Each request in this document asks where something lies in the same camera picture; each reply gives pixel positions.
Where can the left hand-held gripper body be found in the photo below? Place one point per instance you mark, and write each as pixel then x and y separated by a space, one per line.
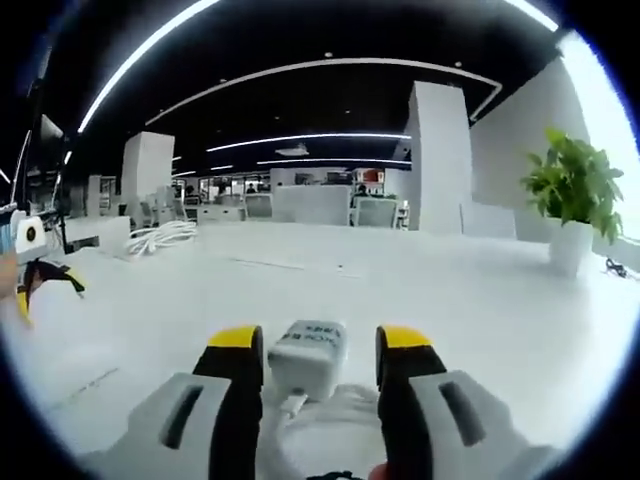
pixel 31 235

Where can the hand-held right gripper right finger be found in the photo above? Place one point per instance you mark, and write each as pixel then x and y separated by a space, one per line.
pixel 410 400

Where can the white desk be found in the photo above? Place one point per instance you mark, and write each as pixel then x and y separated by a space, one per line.
pixel 350 290

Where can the person's right hand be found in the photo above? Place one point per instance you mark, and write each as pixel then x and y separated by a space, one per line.
pixel 381 471

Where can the green leafy plant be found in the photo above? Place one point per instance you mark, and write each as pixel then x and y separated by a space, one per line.
pixel 575 180

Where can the person's left hand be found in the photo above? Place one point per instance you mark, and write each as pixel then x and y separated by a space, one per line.
pixel 9 275

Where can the small black object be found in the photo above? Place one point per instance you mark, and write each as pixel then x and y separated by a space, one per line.
pixel 616 269

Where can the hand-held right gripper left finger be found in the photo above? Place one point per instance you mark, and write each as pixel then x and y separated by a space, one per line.
pixel 220 400

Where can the white charger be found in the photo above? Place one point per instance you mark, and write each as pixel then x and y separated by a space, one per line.
pixel 307 362

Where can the white chair back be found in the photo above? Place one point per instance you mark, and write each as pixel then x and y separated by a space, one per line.
pixel 487 220

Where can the mesh office chair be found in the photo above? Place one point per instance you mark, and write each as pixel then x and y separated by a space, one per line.
pixel 259 206
pixel 378 212

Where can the white plant pot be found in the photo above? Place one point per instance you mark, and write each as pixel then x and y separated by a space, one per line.
pixel 571 247

